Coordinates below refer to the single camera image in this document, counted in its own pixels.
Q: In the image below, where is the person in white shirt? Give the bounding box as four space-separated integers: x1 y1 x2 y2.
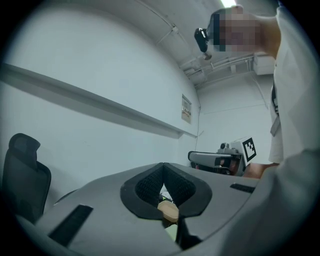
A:
268 4 320 165

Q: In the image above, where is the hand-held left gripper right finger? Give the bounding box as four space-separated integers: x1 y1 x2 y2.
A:
163 162 260 251

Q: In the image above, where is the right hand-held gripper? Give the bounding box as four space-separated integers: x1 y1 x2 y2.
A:
187 136 258 177

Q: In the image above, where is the grey wall electrical panel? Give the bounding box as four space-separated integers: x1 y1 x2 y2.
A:
181 93 193 125

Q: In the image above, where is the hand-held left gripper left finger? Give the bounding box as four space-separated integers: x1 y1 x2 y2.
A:
37 162 182 252

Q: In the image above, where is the black mesh headrest office chair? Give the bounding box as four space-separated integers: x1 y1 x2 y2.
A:
2 133 52 225

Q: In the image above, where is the beige rectangular container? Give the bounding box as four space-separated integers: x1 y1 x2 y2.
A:
157 201 180 222

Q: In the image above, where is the person's head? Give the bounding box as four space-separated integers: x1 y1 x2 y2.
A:
209 4 281 57

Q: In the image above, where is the black head-mounted camera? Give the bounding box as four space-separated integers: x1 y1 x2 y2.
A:
194 27 213 61

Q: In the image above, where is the person's right forearm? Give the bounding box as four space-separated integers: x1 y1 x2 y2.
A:
243 162 278 180

